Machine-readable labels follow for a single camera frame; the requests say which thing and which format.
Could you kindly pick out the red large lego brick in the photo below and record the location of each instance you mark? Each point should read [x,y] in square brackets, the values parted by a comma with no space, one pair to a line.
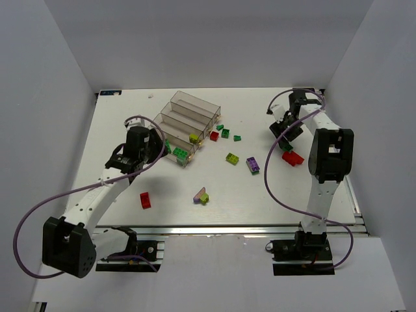
[292,158]

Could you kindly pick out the red lego brick front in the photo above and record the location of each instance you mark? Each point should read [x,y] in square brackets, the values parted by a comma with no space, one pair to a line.
[145,200]

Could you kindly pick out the green square lego upside-down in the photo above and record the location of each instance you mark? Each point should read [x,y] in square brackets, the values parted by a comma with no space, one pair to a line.
[225,133]

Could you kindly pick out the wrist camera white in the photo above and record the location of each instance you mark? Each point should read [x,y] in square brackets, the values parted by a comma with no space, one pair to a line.
[278,112]
[134,121]

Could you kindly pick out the green and lime lego stack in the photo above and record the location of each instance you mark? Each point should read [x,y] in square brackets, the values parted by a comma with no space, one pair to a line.
[194,139]

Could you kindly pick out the purple and lime lego stack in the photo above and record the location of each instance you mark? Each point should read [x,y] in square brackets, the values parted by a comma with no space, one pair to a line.
[201,197]

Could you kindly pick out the clear container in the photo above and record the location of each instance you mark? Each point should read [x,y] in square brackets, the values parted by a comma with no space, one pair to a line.
[167,110]
[177,132]
[195,104]
[170,155]

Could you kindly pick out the lime square lego brick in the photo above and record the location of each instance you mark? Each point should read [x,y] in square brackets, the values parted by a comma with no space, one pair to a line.
[232,159]

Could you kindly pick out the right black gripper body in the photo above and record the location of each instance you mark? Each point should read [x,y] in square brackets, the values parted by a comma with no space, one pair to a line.
[286,132]

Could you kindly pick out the red square lego brick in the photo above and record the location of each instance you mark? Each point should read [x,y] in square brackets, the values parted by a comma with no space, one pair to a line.
[214,136]

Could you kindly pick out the green long lego brick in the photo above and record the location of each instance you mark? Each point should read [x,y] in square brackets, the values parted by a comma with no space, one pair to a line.
[181,153]

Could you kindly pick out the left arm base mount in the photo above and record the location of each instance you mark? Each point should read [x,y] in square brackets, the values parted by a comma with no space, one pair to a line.
[121,249]

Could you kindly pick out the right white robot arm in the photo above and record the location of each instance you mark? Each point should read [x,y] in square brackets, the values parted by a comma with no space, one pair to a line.
[330,157]

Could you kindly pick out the blue label left corner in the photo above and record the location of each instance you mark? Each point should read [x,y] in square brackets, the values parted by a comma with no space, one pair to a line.
[110,92]

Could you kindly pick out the green square lego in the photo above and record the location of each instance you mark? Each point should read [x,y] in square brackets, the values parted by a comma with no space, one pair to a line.
[168,148]

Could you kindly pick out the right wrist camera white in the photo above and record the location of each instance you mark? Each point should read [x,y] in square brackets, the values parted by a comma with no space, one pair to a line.
[278,112]

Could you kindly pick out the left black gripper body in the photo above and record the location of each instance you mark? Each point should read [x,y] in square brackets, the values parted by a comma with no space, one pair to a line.
[157,144]

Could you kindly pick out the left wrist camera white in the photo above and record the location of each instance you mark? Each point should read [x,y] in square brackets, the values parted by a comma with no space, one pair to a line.
[134,121]

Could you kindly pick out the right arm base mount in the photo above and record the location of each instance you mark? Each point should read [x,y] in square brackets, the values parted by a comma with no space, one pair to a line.
[290,260]

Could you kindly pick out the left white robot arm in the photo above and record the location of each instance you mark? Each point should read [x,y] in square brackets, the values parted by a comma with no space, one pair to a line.
[69,243]

